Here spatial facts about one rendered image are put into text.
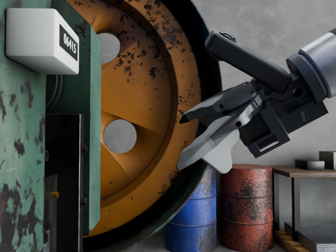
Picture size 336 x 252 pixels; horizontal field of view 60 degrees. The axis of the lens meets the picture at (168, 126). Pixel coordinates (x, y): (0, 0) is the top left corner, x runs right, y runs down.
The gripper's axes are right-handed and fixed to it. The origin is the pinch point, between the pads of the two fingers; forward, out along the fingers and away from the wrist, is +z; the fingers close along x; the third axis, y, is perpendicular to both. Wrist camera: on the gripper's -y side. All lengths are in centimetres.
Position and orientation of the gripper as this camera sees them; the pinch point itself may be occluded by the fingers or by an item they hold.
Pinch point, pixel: (174, 138)
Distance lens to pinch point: 43.1
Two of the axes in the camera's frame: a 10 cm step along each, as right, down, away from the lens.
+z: -8.2, 5.0, 2.7
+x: 0.6, -4.0, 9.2
